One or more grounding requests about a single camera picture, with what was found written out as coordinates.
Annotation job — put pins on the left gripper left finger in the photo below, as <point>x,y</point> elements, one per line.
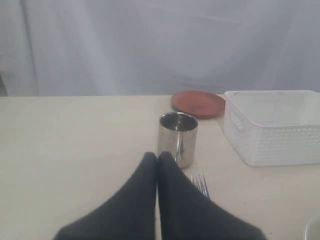
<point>128,215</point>

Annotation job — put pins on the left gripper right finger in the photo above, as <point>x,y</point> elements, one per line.
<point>186,214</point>

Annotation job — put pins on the silver fork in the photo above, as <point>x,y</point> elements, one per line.
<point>199,181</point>

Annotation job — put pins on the stainless steel cup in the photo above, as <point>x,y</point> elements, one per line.
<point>177,135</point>

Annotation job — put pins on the brown wooden plate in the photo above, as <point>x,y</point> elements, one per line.
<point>199,104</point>

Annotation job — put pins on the grey ceramic bowl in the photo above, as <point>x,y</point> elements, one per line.
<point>312,229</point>

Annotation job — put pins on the white plastic woven basket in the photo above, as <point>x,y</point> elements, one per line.
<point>269,128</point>

